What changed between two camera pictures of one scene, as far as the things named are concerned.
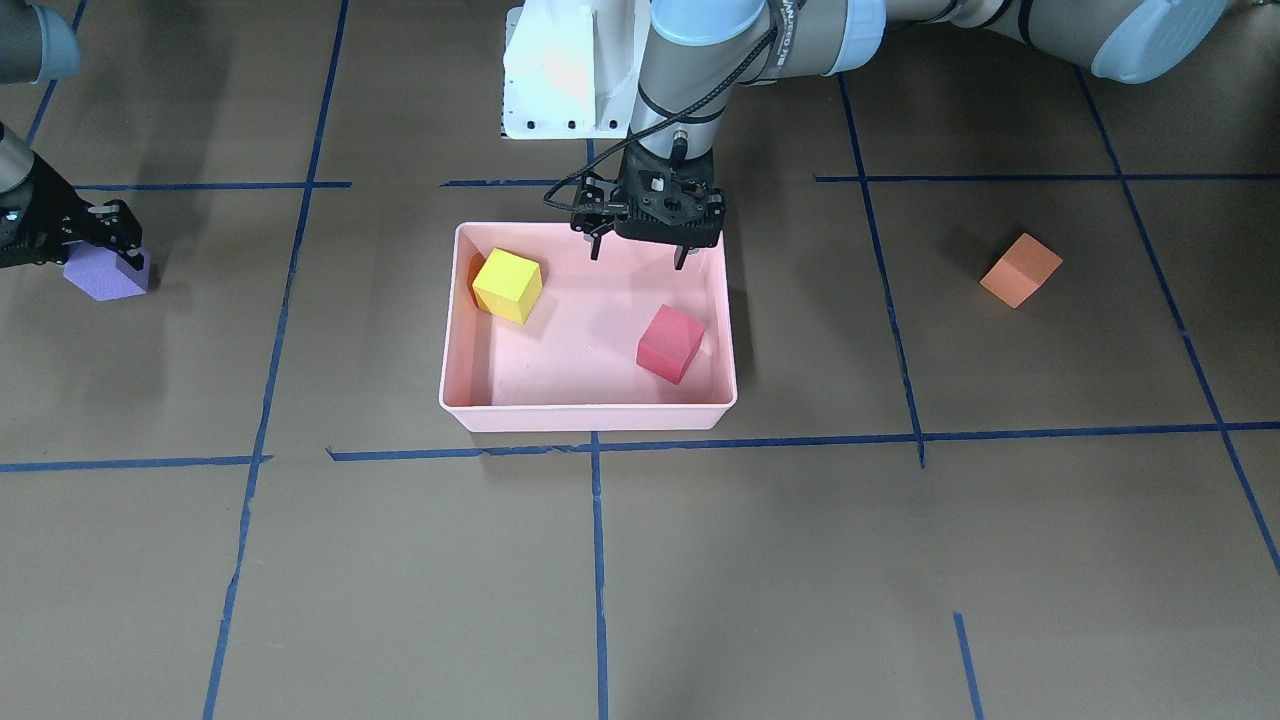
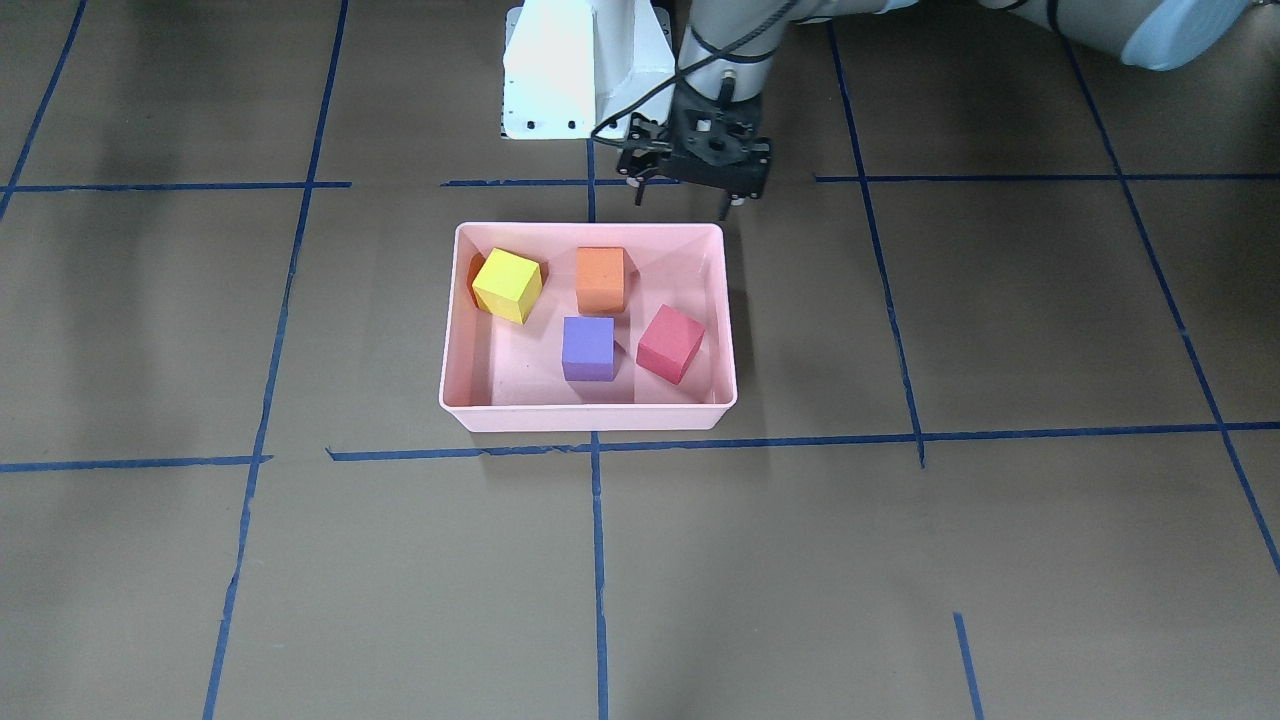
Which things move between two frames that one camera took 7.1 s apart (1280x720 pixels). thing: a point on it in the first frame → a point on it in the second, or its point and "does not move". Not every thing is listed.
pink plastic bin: (572, 366) does not move
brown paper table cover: (232, 494) does not move
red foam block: (668, 344) does not move
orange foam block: (1023, 272) → (600, 279)
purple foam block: (94, 270) → (588, 348)
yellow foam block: (508, 285) does not move
